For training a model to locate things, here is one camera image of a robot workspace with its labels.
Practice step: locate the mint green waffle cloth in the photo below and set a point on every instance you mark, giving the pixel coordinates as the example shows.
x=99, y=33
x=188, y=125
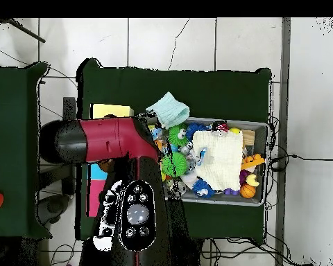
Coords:
x=169, y=110

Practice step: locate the cream waffle cloth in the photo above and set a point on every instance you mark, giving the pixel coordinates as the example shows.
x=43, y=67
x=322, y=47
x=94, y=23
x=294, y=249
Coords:
x=222, y=160

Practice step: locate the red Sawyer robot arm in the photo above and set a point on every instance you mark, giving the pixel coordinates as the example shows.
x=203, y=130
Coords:
x=108, y=138

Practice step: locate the wooden box with three holes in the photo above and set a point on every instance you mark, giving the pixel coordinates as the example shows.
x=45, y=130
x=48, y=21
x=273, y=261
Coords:
x=113, y=110

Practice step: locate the shallow clear mesh bin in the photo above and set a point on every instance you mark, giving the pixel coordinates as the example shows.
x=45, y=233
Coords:
x=262, y=138

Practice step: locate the green spiky ball with eyes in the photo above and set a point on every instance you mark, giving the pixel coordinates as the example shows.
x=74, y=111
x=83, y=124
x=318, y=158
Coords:
x=176, y=134

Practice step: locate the green spiky rubber ball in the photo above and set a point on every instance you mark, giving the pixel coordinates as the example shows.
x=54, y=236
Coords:
x=179, y=164

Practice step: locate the blue spiky rubber ball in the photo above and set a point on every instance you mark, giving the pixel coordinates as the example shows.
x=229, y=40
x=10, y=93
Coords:
x=195, y=128

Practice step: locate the blue spiky ball with eyes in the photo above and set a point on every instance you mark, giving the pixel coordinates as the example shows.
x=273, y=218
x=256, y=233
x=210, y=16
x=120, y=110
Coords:
x=202, y=188

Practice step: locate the crushed black red can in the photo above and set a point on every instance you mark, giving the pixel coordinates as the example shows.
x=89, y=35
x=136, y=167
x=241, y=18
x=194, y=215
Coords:
x=220, y=127

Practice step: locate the dark green table cloth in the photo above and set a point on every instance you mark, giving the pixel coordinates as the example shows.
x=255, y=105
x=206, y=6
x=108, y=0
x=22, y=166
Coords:
x=11, y=138
x=211, y=91

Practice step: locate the orange plastic toy block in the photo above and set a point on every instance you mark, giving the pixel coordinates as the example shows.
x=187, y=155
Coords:
x=252, y=161

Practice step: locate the pale yellow plush toy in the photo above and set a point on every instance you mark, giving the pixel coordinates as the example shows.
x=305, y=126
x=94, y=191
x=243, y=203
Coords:
x=252, y=180

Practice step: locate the small orange basketball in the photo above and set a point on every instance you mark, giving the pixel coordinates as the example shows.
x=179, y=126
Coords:
x=248, y=191

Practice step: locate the black upright panel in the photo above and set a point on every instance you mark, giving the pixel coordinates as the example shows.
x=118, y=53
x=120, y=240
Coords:
x=69, y=108

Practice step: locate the grey rounded object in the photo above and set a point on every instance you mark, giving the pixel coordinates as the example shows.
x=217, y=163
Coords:
x=54, y=206

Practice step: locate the dark thin rod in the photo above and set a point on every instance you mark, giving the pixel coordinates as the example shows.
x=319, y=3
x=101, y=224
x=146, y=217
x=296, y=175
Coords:
x=25, y=31

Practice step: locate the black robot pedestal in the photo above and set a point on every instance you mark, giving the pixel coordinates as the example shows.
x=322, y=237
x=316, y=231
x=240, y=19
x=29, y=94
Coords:
x=197, y=255

